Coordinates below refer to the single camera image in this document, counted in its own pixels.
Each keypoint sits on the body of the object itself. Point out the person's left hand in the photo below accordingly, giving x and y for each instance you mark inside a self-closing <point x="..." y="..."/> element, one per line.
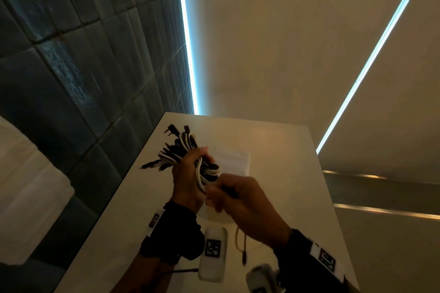
<point x="184" y="186"/>

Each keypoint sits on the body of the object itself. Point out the person's right hand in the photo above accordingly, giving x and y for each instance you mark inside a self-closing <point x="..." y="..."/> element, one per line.
<point x="247" y="207"/>

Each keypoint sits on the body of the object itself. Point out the person's left forearm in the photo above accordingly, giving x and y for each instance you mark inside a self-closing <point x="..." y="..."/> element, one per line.
<point x="144" y="277"/>

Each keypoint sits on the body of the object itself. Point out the black left wristband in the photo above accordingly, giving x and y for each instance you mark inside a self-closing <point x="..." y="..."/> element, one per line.
<point x="172" y="234"/>

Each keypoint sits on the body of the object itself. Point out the black wristband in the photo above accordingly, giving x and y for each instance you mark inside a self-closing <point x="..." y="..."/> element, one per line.
<point x="172" y="234"/>
<point x="299" y="265"/>

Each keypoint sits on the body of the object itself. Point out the white table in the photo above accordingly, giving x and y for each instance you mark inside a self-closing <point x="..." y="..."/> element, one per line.
<point x="130" y="220"/>

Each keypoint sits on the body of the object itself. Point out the black right wristband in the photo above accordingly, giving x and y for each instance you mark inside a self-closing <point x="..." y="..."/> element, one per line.
<point x="299" y="265"/>

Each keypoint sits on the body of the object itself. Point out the metal trim strip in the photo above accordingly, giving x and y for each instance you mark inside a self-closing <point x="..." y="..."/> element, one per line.
<point x="385" y="212"/>
<point x="357" y="175"/>

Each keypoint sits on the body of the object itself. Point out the blue LED light strip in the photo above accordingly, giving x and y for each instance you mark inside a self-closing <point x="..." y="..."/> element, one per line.
<point x="187" y="45"/>
<point x="373" y="59"/>

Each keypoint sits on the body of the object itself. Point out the white cushion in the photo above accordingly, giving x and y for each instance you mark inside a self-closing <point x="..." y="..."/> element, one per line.
<point x="31" y="200"/>

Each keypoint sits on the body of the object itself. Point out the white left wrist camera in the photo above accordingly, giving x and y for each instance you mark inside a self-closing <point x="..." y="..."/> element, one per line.
<point x="213" y="268"/>

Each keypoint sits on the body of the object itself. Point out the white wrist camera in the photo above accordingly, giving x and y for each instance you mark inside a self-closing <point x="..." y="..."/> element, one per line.
<point x="261" y="277"/>
<point x="213" y="268"/>

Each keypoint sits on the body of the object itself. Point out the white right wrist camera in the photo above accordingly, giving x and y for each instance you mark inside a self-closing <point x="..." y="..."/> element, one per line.
<point x="261" y="277"/>

